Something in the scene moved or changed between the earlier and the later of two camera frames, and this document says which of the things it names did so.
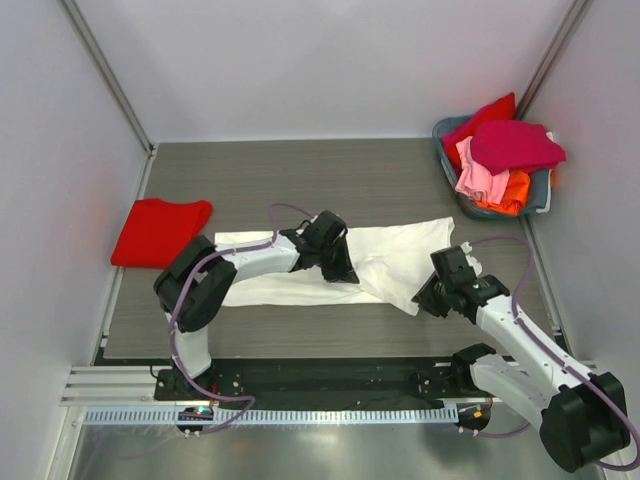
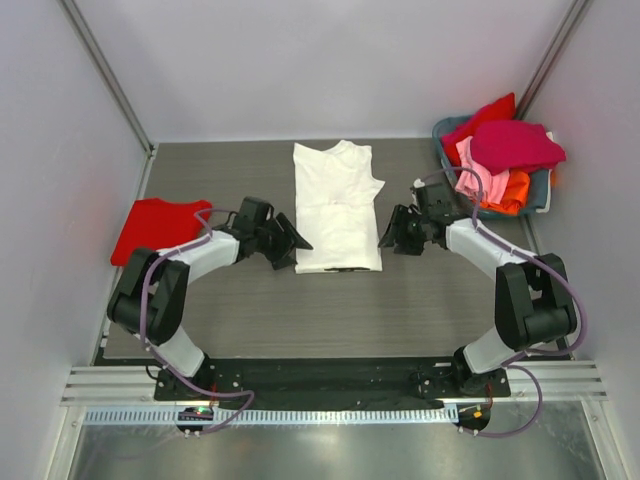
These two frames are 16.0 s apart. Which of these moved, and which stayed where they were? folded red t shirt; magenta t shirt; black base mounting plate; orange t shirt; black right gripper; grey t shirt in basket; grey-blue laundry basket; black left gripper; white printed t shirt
Moved: black left gripper; white printed t shirt; black right gripper
Stayed: grey-blue laundry basket; grey t shirt in basket; folded red t shirt; black base mounting plate; orange t shirt; magenta t shirt
